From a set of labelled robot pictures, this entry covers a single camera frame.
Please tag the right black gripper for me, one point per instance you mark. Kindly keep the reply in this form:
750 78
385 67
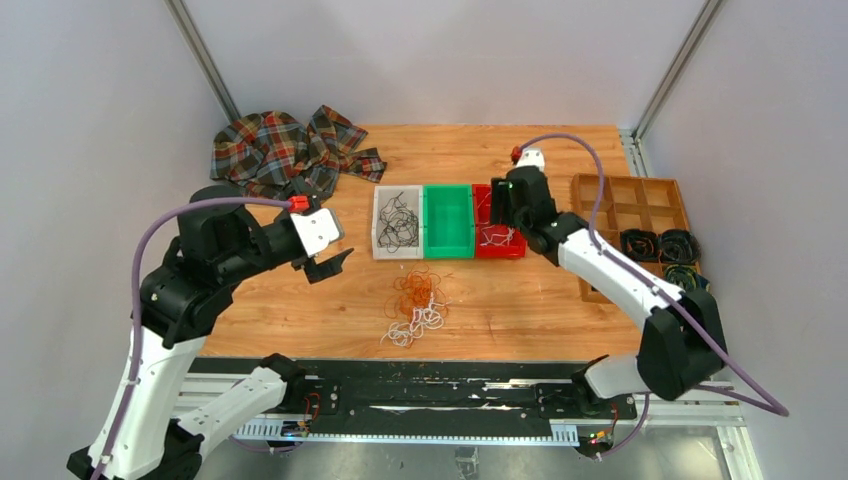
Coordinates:
499 200

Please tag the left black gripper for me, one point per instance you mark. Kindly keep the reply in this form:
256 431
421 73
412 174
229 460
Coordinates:
320 269

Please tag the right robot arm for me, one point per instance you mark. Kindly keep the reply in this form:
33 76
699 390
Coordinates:
682 342

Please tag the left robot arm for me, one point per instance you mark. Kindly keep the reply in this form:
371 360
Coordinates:
219 245

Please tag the red plastic bin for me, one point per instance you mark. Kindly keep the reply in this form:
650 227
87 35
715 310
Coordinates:
493 241

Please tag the green plastic bin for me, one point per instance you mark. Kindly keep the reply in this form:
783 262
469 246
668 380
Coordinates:
448 220

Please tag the white plastic bin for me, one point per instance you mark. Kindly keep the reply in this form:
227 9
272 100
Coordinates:
397 230

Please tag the wooden compartment tray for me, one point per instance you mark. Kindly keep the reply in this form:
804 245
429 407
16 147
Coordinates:
645 218

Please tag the plaid cloth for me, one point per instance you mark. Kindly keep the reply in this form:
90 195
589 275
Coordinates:
264 154

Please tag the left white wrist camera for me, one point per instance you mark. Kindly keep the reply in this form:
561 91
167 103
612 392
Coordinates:
317 230

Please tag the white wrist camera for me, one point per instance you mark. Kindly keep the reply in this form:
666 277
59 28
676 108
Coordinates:
317 230
529 156

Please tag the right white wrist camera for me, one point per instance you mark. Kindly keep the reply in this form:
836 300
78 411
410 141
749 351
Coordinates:
529 156

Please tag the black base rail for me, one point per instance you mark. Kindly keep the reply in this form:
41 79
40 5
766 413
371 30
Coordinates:
442 399

